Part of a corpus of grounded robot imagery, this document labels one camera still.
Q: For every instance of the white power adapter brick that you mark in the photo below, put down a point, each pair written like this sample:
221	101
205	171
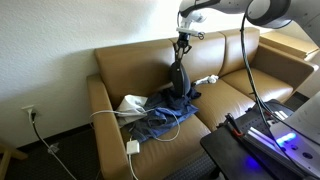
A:
133	147

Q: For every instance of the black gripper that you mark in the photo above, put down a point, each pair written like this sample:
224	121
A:
183	43

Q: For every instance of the wooden chair leg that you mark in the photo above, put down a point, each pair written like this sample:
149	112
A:
7	156

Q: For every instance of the black table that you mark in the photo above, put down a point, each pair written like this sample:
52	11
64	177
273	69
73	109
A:
226	156

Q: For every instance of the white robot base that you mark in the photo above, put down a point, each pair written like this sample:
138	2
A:
300	130

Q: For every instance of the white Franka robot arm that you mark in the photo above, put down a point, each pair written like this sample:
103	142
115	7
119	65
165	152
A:
253	10

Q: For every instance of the clear plastic wrapper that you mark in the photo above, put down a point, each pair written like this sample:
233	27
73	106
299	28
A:
53	148

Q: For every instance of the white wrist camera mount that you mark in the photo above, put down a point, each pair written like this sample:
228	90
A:
188	32

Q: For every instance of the wooden side table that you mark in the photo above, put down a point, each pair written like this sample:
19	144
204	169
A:
286	42

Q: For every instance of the small white object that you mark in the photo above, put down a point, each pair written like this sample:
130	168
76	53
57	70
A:
207	80

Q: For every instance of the metal mounting plate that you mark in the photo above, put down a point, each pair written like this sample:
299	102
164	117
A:
263	140

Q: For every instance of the dark baseboard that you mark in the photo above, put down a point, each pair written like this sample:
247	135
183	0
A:
66	132

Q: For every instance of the tan leather sofa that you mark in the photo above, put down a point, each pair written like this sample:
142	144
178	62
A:
140	66

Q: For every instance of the black fabric bag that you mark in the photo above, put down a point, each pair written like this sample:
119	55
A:
180	79

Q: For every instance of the blue crumpled clothing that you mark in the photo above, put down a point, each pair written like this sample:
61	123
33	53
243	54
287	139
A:
166	113

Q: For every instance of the white wall outlet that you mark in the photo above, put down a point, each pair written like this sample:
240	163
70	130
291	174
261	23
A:
28	109

